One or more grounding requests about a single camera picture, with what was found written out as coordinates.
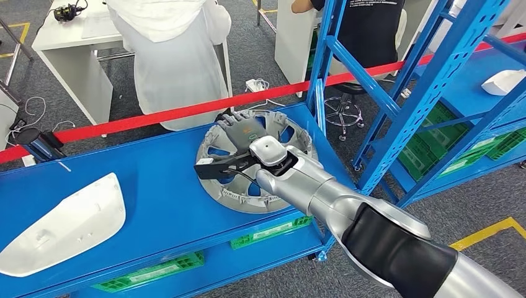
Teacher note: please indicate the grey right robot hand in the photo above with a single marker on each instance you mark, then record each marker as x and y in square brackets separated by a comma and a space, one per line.
[244, 133]

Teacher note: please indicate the grey plastic wheel hubcap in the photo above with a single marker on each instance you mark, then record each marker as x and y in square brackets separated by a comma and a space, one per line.
[246, 204]

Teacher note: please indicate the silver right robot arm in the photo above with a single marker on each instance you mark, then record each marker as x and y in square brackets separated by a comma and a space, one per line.
[312, 185]

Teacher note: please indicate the blue metal shelf rack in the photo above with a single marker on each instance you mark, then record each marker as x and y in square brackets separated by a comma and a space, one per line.
[164, 172]
[472, 103]

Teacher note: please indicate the small white plastic part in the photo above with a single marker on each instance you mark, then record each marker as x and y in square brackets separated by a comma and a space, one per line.
[503, 82]

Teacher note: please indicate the white power strip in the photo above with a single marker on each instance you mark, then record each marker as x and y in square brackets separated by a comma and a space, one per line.
[254, 85]

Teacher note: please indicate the red barrier belt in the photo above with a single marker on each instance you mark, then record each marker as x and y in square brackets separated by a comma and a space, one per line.
[164, 116]

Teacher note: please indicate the person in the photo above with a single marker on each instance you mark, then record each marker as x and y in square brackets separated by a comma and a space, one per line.
[370, 33]
[176, 74]

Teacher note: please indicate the white desk side panel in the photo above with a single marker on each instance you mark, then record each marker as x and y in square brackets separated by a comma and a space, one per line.
[294, 45]

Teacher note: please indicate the green plastic crate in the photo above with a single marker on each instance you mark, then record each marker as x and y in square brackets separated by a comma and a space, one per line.
[267, 232]
[156, 271]
[435, 142]
[507, 144]
[454, 169]

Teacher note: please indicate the office chair with chrome base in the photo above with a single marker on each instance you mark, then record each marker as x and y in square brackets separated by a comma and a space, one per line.
[349, 88]

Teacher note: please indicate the white desk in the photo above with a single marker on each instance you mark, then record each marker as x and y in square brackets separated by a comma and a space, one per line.
[74, 37]

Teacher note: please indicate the white plastic mirror cover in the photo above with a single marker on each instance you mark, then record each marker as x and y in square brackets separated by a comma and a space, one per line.
[61, 230]

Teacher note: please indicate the white cabinet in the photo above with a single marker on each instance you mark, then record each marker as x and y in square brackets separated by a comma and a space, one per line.
[6, 119]

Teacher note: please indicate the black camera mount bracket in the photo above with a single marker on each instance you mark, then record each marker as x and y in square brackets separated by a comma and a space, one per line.
[222, 168]

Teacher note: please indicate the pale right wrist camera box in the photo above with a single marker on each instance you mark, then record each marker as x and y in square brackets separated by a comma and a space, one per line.
[204, 162]

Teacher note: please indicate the black barrier post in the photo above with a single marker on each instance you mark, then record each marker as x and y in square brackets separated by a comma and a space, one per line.
[28, 135]

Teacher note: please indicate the grey metal table frame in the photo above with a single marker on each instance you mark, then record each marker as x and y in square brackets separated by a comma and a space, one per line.
[24, 49]

